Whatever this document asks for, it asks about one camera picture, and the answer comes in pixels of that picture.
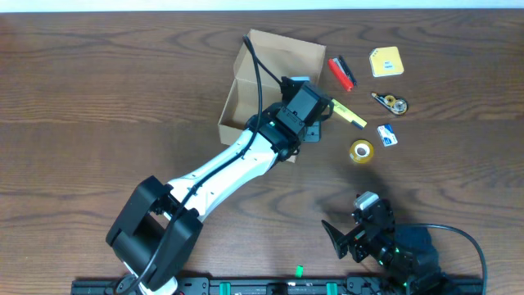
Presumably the clear adhesive tape roll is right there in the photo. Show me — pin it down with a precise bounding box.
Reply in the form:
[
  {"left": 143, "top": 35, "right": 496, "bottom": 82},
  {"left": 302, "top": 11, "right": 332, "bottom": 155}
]
[{"left": 350, "top": 139, "right": 374, "bottom": 164}]

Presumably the yellow highlighter marker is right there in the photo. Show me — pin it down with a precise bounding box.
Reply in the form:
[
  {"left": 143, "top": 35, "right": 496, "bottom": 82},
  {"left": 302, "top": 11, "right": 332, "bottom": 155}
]
[{"left": 332, "top": 99, "right": 367, "bottom": 129}]

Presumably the small blue staples box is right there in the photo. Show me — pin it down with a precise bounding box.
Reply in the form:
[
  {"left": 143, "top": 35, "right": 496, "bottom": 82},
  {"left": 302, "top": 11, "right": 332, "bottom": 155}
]
[{"left": 377, "top": 124, "right": 398, "bottom": 147}]

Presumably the small green clip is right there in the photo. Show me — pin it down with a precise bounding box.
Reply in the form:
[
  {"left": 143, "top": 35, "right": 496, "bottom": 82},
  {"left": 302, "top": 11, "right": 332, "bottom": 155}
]
[{"left": 295, "top": 265, "right": 304, "bottom": 279}]

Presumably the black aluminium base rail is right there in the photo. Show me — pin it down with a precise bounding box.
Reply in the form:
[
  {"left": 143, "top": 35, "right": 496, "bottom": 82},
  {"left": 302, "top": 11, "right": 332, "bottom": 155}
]
[{"left": 70, "top": 275, "right": 483, "bottom": 295}]

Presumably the brown cardboard box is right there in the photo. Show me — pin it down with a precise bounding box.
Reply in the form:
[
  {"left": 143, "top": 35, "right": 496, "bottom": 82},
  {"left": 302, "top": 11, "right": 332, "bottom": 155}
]
[{"left": 218, "top": 29, "right": 326, "bottom": 161}]

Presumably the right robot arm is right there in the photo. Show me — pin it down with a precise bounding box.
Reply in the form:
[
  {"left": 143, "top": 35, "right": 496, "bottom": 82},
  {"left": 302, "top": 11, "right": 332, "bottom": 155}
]
[{"left": 322, "top": 195, "right": 461, "bottom": 294}]

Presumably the correction tape dispenser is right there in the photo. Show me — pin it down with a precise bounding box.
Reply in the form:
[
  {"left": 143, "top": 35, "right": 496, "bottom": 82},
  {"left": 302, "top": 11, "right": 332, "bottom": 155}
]
[{"left": 371, "top": 92, "right": 409, "bottom": 116}]

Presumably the yellow sticky note pad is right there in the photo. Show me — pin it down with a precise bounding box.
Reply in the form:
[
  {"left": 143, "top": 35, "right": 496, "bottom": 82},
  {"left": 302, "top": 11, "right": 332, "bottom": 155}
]
[{"left": 369, "top": 47, "right": 404, "bottom": 78}]

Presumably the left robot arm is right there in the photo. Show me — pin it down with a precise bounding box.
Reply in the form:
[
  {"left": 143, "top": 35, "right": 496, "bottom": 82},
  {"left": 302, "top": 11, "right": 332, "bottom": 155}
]
[{"left": 106, "top": 77, "right": 333, "bottom": 294}]

